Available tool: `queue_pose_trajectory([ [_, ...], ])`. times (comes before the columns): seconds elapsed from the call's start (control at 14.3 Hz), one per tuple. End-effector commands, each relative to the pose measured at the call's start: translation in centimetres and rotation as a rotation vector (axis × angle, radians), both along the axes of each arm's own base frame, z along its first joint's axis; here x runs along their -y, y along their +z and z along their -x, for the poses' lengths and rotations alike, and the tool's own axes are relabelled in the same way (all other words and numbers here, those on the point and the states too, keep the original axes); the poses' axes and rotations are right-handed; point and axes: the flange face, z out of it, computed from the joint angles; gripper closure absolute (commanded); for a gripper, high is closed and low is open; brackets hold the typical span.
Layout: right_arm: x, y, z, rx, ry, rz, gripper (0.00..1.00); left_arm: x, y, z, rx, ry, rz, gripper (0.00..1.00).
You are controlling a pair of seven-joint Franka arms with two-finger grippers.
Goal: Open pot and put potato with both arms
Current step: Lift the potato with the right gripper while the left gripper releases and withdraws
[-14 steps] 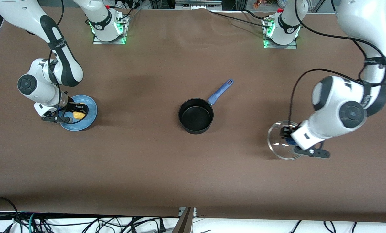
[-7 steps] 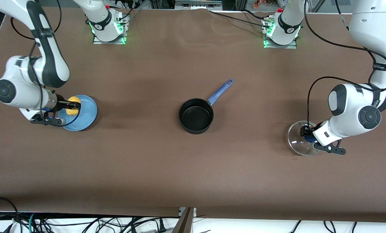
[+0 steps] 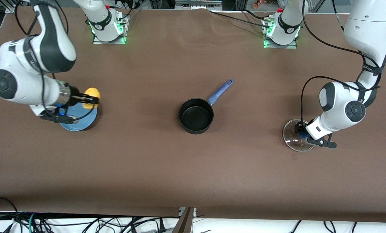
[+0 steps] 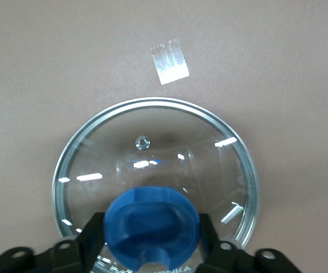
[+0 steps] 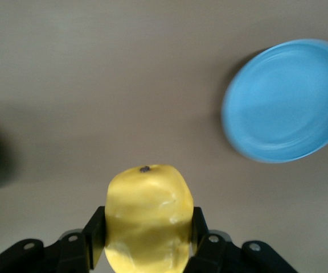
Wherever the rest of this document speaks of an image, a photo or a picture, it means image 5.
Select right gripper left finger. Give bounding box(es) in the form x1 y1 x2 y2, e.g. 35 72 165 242
0 206 108 273

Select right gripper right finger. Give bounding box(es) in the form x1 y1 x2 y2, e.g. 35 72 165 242
184 206 299 273

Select yellow potato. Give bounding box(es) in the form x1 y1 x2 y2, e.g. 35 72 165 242
104 164 195 273

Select light blue plate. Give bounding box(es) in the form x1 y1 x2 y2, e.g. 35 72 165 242
220 39 328 164

